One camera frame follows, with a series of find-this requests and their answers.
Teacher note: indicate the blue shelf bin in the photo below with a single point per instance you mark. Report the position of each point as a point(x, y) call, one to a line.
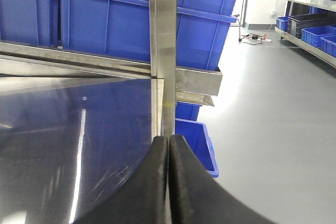
point(328, 45)
point(313, 35)

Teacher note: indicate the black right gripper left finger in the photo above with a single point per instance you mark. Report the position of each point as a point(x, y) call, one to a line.
point(141, 199)

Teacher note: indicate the large blue bin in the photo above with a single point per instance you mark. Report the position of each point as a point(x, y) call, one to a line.
point(121, 28)
point(34, 22)

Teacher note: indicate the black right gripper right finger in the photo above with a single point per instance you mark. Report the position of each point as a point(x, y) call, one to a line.
point(195, 197)

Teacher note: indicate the steel rack frame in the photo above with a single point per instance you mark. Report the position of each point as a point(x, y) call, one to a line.
point(174, 84)

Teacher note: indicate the large blue bin right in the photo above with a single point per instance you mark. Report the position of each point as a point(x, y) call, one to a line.
point(121, 28)

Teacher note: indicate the large blue bin left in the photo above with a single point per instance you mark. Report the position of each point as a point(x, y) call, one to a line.
point(34, 22)

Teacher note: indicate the small blue bin under table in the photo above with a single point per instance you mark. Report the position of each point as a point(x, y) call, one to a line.
point(196, 135)

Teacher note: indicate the steel shelf rack far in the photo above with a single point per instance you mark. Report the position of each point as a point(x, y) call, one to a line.
point(328, 5)

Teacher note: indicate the black crate on shelf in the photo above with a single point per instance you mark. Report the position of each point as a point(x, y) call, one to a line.
point(298, 22)

